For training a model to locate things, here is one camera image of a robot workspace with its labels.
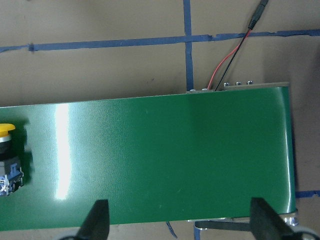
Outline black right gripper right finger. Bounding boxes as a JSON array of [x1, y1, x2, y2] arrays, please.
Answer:
[[249, 197, 293, 240]]

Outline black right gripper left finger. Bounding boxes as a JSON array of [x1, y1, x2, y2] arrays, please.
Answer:
[[75, 199, 110, 240]]

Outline yellow push button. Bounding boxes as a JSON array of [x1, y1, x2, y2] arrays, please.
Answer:
[[0, 123, 24, 197]]

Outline green conveyor belt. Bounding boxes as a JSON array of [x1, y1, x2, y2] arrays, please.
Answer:
[[0, 83, 296, 231]]

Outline red black conveyor wire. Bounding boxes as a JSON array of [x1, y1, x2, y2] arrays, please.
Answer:
[[207, 0, 270, 91]]

